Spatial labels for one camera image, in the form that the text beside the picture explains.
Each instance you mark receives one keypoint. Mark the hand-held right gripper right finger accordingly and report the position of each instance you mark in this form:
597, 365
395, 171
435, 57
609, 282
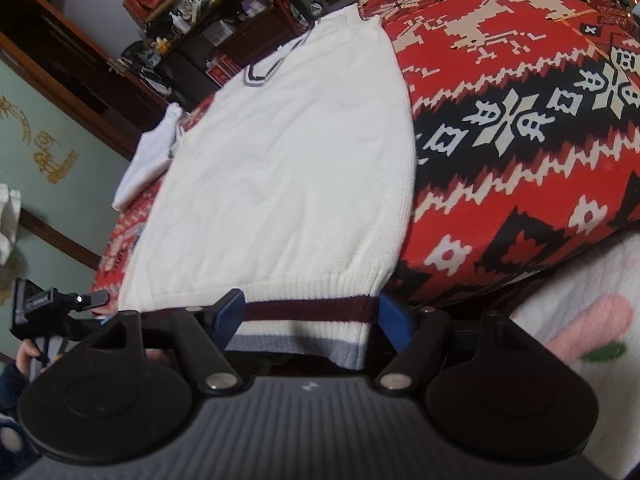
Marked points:
395, 325

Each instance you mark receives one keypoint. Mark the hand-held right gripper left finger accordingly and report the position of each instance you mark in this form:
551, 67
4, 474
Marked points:
230, 315

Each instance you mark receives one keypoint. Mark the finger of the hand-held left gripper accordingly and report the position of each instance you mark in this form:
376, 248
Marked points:
92, 299

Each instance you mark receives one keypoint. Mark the white knit vest maroon trim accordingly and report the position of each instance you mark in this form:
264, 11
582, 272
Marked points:
280, 160

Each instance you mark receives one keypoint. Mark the person's left forearm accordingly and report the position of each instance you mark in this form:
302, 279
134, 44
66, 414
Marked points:
10, 400

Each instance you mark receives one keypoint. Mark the person's left hand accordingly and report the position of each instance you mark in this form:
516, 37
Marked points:
25, 357

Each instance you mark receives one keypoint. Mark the white hanging cloth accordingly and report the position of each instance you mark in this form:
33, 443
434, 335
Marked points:
9, 225

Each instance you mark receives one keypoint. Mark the folded white garment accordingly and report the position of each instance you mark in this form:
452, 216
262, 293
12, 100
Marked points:
145, 160

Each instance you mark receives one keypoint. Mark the white fleece blanket pink print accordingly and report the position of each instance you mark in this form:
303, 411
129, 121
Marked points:
575, 280

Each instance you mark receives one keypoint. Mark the red patterned blanket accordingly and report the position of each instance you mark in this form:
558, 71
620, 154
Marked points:
500, 160

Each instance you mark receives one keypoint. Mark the red white printed box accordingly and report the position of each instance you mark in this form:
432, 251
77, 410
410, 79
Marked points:
222, 72

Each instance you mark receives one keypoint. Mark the cluttered black shelf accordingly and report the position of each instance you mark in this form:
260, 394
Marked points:
200, 20

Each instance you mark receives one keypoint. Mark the red paper bag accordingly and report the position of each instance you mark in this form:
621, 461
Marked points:
145, 0

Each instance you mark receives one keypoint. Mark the gold wall decal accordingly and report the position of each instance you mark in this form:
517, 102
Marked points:
52, 162

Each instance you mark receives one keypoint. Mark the wooden door frame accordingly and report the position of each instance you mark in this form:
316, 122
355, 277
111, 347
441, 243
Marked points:
75, 75

